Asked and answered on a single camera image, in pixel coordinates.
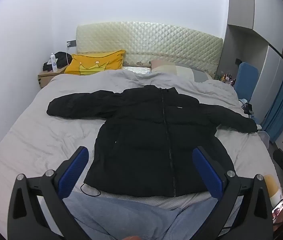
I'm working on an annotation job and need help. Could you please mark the black puffer jacket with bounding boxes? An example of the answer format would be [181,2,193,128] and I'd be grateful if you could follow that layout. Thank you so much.
[46,85,257,197]

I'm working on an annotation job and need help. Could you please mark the smartphone with lit screen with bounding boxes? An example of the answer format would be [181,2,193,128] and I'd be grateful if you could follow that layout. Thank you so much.
[272,199,283,223]

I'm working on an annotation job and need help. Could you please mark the blue jeans legs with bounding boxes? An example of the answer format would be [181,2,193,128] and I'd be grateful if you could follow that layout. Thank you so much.
[64,192,217,239]

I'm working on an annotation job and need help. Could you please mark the blue chair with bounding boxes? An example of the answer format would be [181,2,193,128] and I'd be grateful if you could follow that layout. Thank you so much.
[234,62,259,101]

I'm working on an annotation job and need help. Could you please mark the small bottles on desk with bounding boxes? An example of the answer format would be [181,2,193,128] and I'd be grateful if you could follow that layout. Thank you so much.
[214,73,236,86]

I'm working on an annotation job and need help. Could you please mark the beige grey pillow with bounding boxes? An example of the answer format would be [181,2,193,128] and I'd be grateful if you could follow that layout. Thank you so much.
[149,60,213,82]

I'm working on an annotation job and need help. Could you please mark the cardboard box nightstand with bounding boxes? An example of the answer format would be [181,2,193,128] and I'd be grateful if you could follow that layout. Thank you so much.
[37,67,67,89]

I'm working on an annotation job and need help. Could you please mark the white spray bottle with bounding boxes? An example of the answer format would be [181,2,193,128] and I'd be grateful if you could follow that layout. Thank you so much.
[50,53,58,73]

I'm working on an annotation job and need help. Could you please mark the yellow crown pillow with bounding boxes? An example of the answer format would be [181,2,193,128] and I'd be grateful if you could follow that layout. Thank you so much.
[64,50,126,75]

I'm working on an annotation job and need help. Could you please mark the black bag on nightstand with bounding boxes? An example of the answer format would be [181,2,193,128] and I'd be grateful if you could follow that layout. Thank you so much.
[43,51,73,72]

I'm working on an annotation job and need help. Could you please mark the cream quilted headboard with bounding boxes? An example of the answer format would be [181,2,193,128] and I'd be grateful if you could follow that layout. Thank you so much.
[76,22,223,76]

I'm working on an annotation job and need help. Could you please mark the black cord loop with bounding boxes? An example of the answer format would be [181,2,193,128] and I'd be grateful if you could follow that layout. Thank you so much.
[80,182,102,197]

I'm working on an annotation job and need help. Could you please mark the grey wall cabinet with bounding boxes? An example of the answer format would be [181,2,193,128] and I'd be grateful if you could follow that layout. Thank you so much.
[216,0,283,121]

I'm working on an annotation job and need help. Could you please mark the wall power socket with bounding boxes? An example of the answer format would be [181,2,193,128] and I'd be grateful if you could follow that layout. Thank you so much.
[67,40,76,48]

